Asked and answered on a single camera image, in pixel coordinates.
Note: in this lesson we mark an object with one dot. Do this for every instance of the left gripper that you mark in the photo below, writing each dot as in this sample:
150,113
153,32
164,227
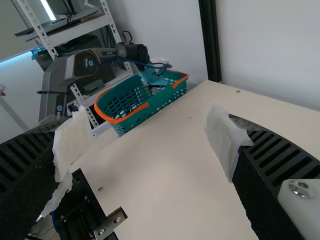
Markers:
151,75

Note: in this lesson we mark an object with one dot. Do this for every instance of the white metal shelf rack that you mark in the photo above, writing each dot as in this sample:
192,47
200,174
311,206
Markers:
45,40

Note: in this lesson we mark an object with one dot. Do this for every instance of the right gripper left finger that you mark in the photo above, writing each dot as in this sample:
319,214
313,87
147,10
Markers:
22,175

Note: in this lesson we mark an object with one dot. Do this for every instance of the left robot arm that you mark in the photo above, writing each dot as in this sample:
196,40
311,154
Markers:
85,63

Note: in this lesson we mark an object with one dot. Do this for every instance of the teal shopping basket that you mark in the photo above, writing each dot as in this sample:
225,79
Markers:
120,100

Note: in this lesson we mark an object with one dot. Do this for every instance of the black post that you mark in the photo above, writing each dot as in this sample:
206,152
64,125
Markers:
211,37

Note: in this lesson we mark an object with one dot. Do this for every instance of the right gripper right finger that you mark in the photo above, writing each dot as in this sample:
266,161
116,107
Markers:
262,175

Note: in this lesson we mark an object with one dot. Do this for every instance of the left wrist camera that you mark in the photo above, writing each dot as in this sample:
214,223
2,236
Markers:
159,60

